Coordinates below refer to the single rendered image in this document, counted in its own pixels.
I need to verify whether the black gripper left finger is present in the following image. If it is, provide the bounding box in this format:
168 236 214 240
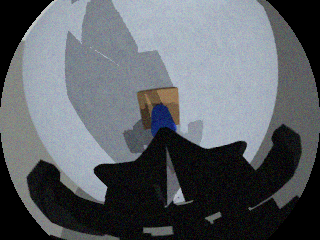
93 128 168 205

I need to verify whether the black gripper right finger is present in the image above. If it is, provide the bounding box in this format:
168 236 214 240
164 127 247 201

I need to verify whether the blue marker cap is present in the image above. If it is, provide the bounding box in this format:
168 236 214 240
151 104 177 137

